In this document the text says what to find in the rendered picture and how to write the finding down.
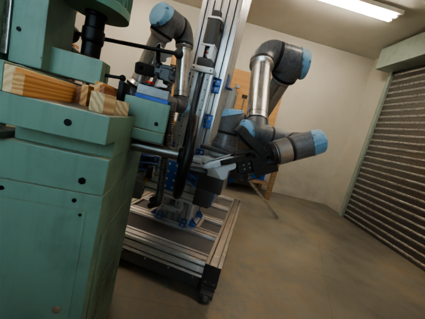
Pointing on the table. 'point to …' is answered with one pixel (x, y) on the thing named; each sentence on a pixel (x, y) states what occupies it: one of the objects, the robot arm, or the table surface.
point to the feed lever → (133, 45)
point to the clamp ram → (123, 90)
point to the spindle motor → (121, 6)
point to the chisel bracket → (78, 66)
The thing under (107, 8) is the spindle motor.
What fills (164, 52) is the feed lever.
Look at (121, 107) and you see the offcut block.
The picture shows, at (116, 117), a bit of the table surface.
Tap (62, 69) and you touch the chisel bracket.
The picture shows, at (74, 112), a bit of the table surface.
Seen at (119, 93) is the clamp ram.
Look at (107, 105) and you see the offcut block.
